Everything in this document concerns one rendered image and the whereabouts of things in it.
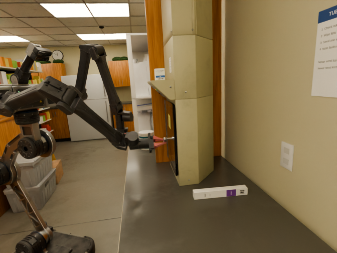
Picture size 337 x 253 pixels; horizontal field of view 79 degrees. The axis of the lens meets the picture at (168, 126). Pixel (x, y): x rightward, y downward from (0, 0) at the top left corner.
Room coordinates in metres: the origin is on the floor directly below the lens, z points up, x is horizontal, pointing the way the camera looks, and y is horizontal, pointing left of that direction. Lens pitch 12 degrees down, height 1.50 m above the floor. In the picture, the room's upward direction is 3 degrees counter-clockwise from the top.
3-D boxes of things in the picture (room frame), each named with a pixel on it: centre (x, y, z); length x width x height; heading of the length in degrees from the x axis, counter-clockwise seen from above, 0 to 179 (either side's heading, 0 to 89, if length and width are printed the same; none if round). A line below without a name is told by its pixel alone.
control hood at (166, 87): (1.18, 0.04, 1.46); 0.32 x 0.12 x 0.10; 8
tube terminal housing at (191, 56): (1.20, -0.14, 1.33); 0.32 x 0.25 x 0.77; 8
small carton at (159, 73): (1.13, 0.03, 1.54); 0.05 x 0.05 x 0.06; 8
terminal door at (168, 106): (1.18, -0.01, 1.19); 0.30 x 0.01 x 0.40; 8
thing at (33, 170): (2.59, 1.88, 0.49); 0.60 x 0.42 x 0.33; 8
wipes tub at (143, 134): (1.73, 0.20, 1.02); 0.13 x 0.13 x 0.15
